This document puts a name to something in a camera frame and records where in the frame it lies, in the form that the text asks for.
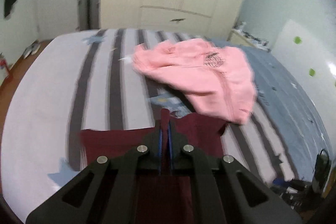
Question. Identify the white headboard with apples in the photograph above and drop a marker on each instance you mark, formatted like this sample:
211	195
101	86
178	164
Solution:
311	65

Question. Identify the dark red garment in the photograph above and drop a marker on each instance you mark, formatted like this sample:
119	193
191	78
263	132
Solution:
160	199

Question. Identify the red fire extinguisher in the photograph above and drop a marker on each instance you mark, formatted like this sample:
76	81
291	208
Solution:
4	67

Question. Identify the grey suitcase by wardrobe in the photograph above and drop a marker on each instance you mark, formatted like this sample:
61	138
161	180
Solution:
88	12

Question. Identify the white nightstand with clutter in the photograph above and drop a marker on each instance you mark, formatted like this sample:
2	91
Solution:
239	37

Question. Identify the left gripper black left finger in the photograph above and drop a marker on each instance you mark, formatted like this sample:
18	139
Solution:
105	191

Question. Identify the striped star bed sheet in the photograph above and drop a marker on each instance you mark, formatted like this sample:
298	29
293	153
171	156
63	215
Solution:
85	80

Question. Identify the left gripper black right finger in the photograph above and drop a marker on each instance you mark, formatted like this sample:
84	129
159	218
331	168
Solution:
221	190

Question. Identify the pair of grey shoes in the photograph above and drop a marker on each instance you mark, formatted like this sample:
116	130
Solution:
32	49

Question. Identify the pink hoodie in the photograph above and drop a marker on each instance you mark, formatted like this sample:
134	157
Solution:
218	82

